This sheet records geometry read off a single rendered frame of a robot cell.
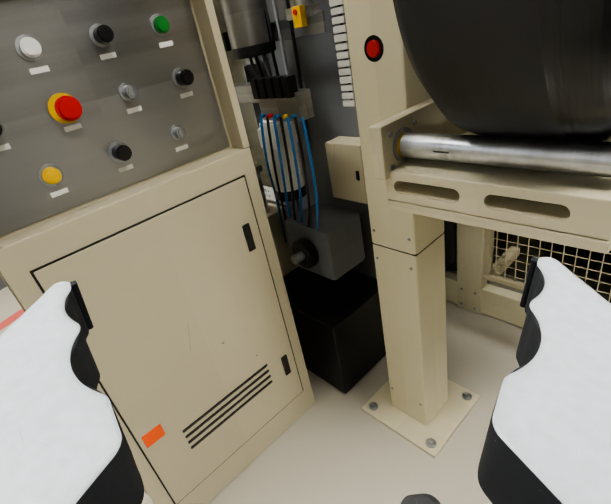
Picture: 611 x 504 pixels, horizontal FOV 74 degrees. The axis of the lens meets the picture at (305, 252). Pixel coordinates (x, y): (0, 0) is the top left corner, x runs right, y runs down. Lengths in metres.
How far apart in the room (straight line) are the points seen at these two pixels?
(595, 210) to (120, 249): 0.80
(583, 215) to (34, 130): 0.87
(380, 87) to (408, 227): 0.30
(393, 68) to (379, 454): 1.04
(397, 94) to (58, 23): 0.61
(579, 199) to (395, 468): 0.92
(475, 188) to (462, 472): 0.86
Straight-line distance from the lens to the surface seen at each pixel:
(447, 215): 0.74
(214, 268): 0.99
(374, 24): 0.85
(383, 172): 0.76
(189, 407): 1.13
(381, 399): 1.45
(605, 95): 0.57
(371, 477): 1.31
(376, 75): 0.87
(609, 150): 0.65
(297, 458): 1.38
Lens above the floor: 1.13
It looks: 29 degrees down
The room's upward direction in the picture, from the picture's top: 12 degrees counter-clockwise
